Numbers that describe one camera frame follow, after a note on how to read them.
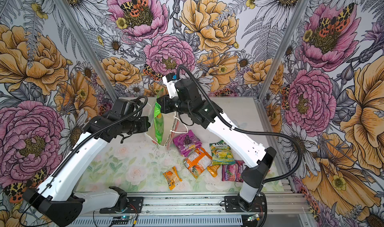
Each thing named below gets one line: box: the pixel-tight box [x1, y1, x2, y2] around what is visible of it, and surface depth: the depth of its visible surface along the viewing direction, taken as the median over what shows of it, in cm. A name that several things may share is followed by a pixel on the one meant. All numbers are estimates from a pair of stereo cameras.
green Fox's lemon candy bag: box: [209, 140, 236, 166], surface depth 89 cm
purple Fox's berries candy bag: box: [221, 160, 245, 183], surface depth 84 cm
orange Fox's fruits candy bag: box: [183, 147, 213, 179], surface depth 87 cm
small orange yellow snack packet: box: [163, 166, 183, 191], surface depth 83 cm
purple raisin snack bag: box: [173, 129, 203, 157], surface depth 91 cm
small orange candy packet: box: [206, 165, 221, 178], surface depth 87 cm
